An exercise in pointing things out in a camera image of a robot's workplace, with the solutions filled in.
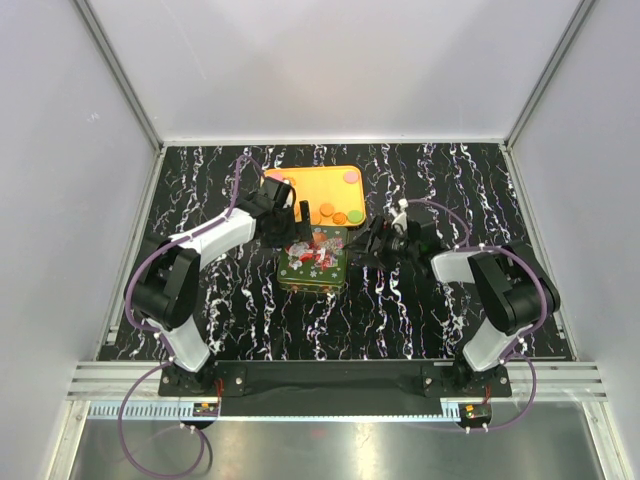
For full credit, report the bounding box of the yellow plastic tray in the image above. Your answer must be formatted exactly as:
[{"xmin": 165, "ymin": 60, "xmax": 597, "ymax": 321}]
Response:
[{"xmin": 265, "ymin": 165, "xmax": 367, "ymax": 228}]

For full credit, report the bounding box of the pink sandwich cookie right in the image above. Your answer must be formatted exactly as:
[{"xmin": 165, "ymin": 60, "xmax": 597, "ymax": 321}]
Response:
[{"xmin": 343, "ymin": 171, "xmax": 359, "ymax": 184}]

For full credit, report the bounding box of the green sandwich cookie right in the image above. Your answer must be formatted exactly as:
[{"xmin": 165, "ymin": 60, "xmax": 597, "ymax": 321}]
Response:
[{"xmin": 347, "ymin": 210, "xmax": 364, "ymax": 224}]

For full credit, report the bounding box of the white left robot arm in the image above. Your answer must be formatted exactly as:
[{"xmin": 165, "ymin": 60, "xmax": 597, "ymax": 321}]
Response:
[{"xmin": 124, "ymin": 176, "xmax": 312, "ymax": 396}]

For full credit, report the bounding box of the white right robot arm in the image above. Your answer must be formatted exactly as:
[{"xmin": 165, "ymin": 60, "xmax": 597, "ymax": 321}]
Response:
[{"xmin": 345, "ymin": 199, "xmax": 561, "ymax": 397}]

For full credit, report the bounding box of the plain orange macaron cookie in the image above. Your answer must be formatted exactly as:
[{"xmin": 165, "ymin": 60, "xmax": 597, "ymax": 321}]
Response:
[{"xmin": 320, "ymin": 203, "xmax": 335, "ymax": 217}]

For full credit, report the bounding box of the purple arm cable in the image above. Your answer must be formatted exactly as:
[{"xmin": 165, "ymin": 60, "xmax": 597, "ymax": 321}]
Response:
[
  {"xmin": 407, "ymin": 197, "xmax": 547, "ymax": 432},
  {"xmin": 117, "ymin": 154, "xmax": 266, "ymax": 475}
]

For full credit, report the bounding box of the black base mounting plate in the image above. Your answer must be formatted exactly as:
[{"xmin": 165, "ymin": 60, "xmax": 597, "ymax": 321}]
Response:
[{"xmin": 158, "ymin": 360, "xmax": 512, "ymax": 417}]

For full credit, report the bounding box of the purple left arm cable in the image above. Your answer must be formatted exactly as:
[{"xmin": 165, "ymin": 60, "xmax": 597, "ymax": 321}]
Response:
[{"xmin": 117, "ymin": 154, "xmax": 266, "ymax": 475}]

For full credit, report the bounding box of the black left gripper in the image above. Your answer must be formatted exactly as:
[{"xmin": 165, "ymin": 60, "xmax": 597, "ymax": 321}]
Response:
[{"xmin": 262, "ymin": 202, "xmax": 313, "ymax": 250}]

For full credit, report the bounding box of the green decorated cookie tin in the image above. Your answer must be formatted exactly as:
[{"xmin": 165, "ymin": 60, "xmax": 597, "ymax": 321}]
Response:
[{"xmin": 278, "ymin": 278, "xmax": 346, "ymax": 294}]

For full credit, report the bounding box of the orange swirl cookie lower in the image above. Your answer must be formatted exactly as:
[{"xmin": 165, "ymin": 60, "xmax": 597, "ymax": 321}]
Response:
[{"xmin": 333, "ymin": 212, "xmax": 347, "ymax": 225}]

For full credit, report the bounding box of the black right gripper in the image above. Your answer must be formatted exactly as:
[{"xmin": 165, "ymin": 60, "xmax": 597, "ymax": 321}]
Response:
[{"xmin": 343, "ymin": 216, "xmax": 419, "ymax": 273}]

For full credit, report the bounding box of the gold tin lid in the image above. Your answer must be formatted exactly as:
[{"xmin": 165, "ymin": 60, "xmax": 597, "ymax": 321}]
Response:
[{"xmin": 277, "ymin": 227, "xmax": 349, "ymax": 282}]

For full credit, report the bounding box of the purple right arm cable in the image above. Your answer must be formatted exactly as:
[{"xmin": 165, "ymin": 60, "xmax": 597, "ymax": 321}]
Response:
[{"xmin": 407, "ymin": 197, "xmax": 547, "ymax": 432}]

